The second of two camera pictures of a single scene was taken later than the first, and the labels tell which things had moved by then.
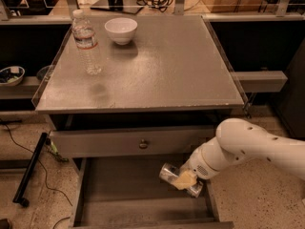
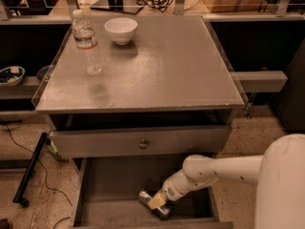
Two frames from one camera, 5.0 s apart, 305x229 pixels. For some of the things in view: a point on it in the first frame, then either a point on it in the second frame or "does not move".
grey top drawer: [133, 142] does not move
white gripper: [197, 165] -> [171, 190]
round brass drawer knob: [143, 145] does not move
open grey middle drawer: [129, 193] does not move
